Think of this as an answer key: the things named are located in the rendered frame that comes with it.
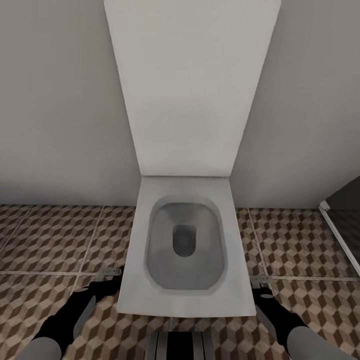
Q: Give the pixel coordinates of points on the mousetrap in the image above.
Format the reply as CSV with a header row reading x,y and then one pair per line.
x,y
119,277

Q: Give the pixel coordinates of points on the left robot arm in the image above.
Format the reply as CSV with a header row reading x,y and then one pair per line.
x,y
60,330

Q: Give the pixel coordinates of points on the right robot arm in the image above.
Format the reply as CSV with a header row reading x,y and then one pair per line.
x,y
288,329

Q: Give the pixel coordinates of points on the door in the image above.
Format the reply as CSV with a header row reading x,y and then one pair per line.
x,y
343,208

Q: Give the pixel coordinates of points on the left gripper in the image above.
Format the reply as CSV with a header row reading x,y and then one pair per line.
x,y
108,287

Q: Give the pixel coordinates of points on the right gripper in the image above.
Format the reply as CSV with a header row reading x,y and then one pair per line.
x,y
261,290

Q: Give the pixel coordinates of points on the shower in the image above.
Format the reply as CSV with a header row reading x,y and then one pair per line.
x,y
341,240

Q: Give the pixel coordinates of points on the robot trunk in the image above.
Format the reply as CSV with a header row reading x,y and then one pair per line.
x,y
180,345

